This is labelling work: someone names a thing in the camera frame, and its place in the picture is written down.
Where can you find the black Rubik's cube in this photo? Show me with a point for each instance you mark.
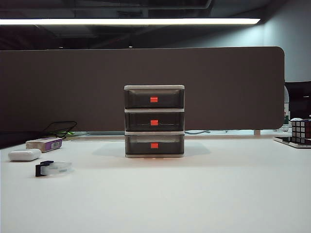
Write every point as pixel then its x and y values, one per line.
pixel 301 131

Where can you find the white earbuds case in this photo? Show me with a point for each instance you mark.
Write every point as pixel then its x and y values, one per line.
pixel 24 155

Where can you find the transparent tape black dispenser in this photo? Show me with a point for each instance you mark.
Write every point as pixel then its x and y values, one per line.
pixel 58 168

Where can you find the long ceiling light strip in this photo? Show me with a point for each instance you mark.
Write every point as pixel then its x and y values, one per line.
pixel 121 21

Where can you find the plastic bottle green label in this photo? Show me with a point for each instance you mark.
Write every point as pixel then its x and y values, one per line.
pixel 286 109

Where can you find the white drawer cabinet frame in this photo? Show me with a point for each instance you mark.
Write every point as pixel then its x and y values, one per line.
pixel 155 87

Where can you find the purple white eraser box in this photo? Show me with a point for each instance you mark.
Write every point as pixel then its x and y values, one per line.
pixel 36 144

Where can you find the brown desk partition panel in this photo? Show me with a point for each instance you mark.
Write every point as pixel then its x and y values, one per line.
pixel 73 85

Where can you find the black office chair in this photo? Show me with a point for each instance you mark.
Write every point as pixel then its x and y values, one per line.
pixel 298 97

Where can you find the white flat tablet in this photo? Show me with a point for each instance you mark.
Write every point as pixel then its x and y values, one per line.
pixel 286 141

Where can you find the white partition bracket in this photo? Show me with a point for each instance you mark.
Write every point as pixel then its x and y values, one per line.
pixel 257 132

